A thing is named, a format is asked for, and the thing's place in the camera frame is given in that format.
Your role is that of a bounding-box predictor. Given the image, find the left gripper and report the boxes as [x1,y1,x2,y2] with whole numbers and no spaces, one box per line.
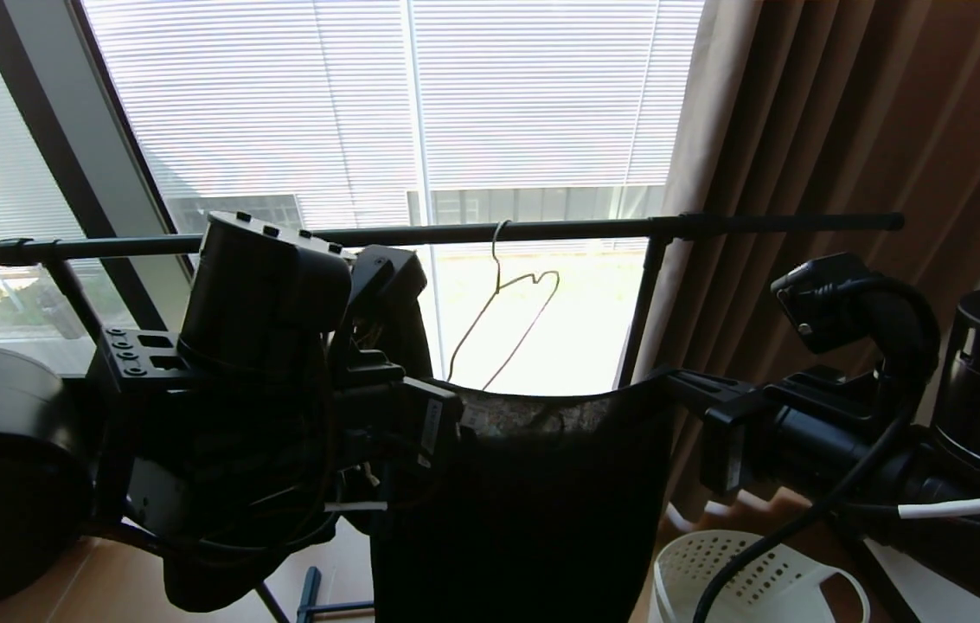
[334,350,464,474]

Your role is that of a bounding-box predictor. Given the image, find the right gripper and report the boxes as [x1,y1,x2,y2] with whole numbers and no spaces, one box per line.
[657,368,919,500]

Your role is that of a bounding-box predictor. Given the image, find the black garment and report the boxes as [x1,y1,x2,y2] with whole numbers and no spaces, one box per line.
[368,379,682,623]

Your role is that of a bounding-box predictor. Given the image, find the black shorts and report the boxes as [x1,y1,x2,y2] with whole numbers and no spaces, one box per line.
[161,260,439,615]

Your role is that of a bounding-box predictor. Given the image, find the white laundry basket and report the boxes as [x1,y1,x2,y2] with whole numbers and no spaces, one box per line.
[650,530,871,623]

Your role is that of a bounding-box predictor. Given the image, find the pink clothes hanger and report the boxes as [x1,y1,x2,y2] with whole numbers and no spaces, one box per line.
[446,219,561,392]

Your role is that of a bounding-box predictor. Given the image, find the black clothes rack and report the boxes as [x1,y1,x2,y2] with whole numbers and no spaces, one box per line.
[0,212,906,623]

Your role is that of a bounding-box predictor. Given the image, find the brown curtain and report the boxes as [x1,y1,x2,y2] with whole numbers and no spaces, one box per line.
[632,0,980,542]

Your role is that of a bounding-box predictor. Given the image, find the window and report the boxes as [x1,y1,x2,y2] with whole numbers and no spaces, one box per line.
[0,0,708,401]

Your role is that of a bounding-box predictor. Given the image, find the black cable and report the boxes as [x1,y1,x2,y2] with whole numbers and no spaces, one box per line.
[693,407,916,623]

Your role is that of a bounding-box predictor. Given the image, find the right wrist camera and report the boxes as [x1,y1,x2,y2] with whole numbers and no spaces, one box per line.
[771,253,942,386]

